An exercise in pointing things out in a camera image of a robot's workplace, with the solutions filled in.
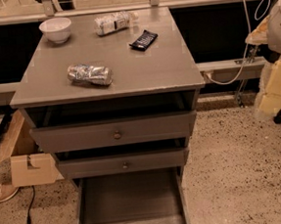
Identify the black floor cable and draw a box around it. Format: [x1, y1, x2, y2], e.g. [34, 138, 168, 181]
[23, 184, 47, 224]

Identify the white ceramic bowl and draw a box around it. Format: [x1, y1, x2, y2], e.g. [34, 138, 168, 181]
[39, 17, 71, 44]

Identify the grey drawer cabinet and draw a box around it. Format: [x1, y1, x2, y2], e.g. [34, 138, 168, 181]
[2, 3, 219, 224]

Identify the cardboard box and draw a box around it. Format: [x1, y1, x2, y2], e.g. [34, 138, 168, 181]
[0, 111, 63, 187]

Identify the white plastic bottle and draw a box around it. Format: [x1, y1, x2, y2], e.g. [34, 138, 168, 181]
[94, 11, 139, 36]

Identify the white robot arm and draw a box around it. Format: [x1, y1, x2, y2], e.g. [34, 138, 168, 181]
[245, 0, 281, 120]

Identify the white hanging cable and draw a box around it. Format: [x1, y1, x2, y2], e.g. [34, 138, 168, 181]
[198, 0, 279, 88]

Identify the metal leaning rod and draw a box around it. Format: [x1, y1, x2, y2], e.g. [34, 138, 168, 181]
[234, 46, 259, 108]

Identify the dark snack bar packet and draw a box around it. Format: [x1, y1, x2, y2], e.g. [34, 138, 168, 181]
[130, 30, 158, 51]

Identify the grey top drawer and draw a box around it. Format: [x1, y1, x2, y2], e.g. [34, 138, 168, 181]
[30, 112, 196, 154]

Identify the silver redbull can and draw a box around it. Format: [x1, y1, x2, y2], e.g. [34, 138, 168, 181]
[67, 64, 113, 86]

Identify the beige shoe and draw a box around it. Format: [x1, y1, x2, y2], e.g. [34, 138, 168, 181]
[0, 183, 19, 202]

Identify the grey middle drawer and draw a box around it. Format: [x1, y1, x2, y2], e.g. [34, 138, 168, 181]
[57, 148, 189, 179]

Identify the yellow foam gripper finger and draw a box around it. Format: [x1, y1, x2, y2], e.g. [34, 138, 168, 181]
[254, 56, 281, 118]
[245, 17, 269, 46]

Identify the grey open bottom drawer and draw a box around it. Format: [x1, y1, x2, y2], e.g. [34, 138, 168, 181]
[76, 168, 191, 224]

